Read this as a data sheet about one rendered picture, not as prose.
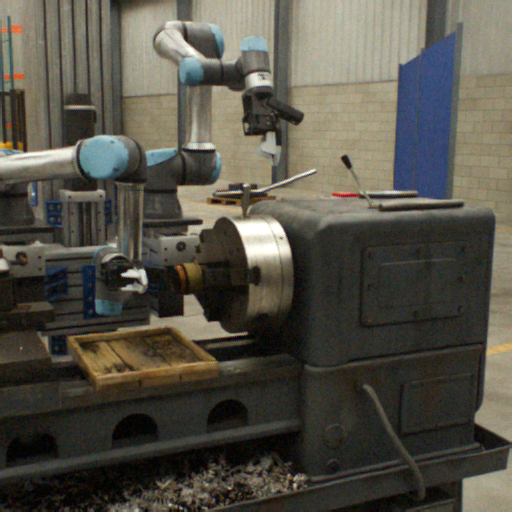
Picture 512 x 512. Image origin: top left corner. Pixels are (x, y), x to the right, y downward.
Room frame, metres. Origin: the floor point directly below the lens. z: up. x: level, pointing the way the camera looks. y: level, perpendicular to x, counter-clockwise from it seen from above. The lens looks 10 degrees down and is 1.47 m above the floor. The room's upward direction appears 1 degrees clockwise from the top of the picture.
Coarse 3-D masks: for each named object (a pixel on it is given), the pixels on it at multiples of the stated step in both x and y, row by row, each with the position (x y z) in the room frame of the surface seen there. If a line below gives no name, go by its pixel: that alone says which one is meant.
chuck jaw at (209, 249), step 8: (208, 232) 1.97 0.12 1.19; (216, 232) 1.98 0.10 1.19; (200, 240) 1.98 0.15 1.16; (208, 240) 1.95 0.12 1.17; (216, 240) 1.96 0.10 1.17; (200, 248) 1.93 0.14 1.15; (208, 248) 1.94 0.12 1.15; (216, 248) 1.95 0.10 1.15; (200, 256) 1.91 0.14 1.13; (208, 256) 1.92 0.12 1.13; (216, 256) 1.93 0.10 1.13; (200, 264) 1.91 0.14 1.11; (208, 264) 1.92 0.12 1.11; (216, 264) 1.93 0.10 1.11; (224, 264) 1.95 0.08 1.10
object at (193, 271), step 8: (184, 264) 1.87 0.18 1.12; (192, 264) 1.87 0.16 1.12; (176, 272) 1.84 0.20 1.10; (184, 272) 1.85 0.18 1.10; (192, 272) 1.85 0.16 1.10; (200, 272) 1.85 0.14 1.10; (176, 280) 1.89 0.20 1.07; (184, 280) 1.83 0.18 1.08; (192, 280) 1.84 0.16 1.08; (200, 280) 1.85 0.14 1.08; (176, 288) 1.88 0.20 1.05; (184, 288) 1.84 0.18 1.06; (192, 288) 1.84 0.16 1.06; (200, 288) 1.85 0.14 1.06
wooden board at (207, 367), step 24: (72, 336) 1.92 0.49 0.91; (96, 336) 1.94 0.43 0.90; (120, 336) 1.97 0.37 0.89; (96, 360) 1.78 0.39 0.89; (120, 360) 1.78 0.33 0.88; (144, 360) 1.79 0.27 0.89; (168, 360) 1.79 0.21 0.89; (96, 384) 1.60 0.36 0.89; (120, 384) 1.62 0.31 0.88; (144, 384) 1.65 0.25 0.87
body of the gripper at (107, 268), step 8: (120, 256) 1.96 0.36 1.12; (104, 264) 1.94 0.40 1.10; (112, 264) 1.85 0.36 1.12; (120, 264) 1.86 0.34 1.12; (128, 264) 1.88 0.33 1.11; (104, 272) 1.90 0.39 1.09; (112, 272) 1.85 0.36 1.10; (120, 272) 1.86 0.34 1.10; (104, 280) 1.89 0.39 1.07; (112, 280) 1.85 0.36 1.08; (120, 280) 1.86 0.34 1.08; (128, 280) 1.87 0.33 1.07; (136, 280) 1.87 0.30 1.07
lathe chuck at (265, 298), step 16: (224, 224) 1.93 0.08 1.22; (240, 224) 1.87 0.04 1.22; (256, 224) 1.89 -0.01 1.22; (224, 240) 1.93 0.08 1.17; (240, 240) 1.83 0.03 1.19; (256, 240) 1.83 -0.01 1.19; (272, 240) 1.85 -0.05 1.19; (224, 256) 1.93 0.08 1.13; (240, 256) 1.83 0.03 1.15; (256, 256) 1.81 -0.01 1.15; (272, 256) 1.82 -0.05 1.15; (272, 272) 1.81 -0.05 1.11; (240, 288) 1.83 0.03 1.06; (256, 288) 1.79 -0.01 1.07; (272, 288) 1.81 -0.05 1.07; (224, 304) 1.93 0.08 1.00; (240, 304) 1.83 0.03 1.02; (256, 304) 1.80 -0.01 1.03; (272, 304) 1.82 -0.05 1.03; (224, 320) 1.93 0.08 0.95; (240, 320) 1.83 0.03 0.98; (272, 320) 1.85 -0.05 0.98
